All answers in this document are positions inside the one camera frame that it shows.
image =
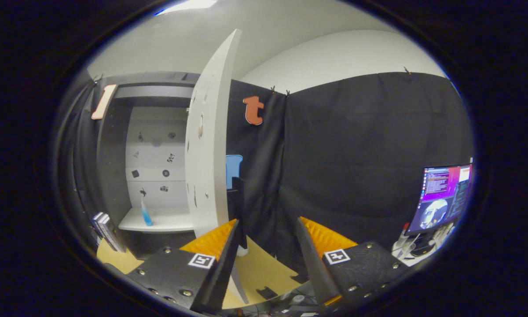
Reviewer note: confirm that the blue and white books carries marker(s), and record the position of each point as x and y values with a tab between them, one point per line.
110	233

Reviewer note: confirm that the computer monitor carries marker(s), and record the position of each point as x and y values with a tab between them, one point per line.
440	198

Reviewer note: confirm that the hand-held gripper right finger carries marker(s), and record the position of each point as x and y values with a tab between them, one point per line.
317	264

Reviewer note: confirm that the white cabinet door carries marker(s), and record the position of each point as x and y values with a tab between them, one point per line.
211	154

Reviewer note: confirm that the dark grey cabinet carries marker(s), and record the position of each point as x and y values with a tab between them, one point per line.
167	220

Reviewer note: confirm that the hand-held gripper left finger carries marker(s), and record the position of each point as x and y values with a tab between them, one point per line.
220	268

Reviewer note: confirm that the clear blue plastic item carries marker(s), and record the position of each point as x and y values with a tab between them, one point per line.
147	216

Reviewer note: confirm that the black backdrop cloth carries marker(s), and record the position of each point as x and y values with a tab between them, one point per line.
356	154

